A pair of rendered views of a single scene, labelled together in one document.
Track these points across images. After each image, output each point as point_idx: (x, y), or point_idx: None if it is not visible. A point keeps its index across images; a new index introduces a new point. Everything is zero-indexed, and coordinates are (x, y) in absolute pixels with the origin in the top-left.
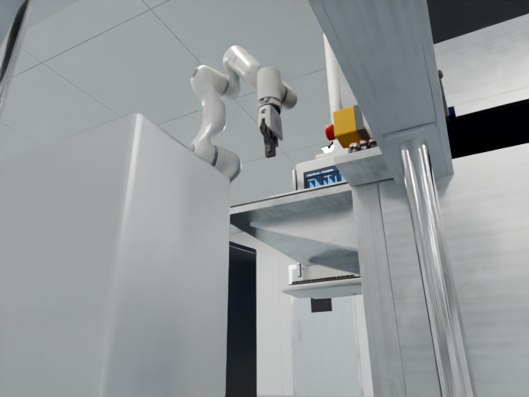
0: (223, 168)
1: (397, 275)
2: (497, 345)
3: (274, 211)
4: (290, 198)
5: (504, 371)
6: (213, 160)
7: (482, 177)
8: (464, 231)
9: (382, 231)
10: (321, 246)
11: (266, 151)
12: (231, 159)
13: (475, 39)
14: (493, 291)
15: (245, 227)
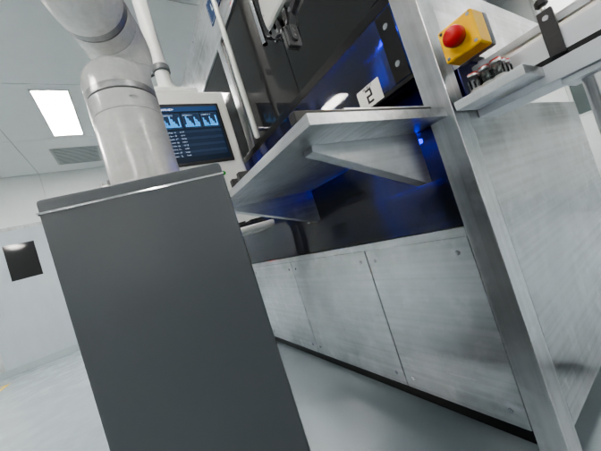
0: (131, 46)
1: (502, 200)
2: (544, 242)
3: (364, 131)
4: (401, 114)
5: (550, 257)
6: (122, 16)
7: (510, 123)
8: (515, 163)
9: (484, 161)
10: (278, 189)
11: (293, 36)
12: (141, 33)
13: (478, 5)
14: (534, 206)
15: (287, 154)
